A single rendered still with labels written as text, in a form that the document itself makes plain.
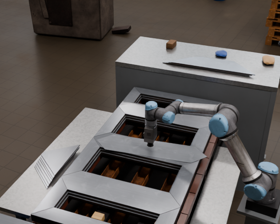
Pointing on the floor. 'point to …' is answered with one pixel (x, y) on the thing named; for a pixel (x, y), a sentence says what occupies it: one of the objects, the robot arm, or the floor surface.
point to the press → (74, 18)
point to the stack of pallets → (278, 21)
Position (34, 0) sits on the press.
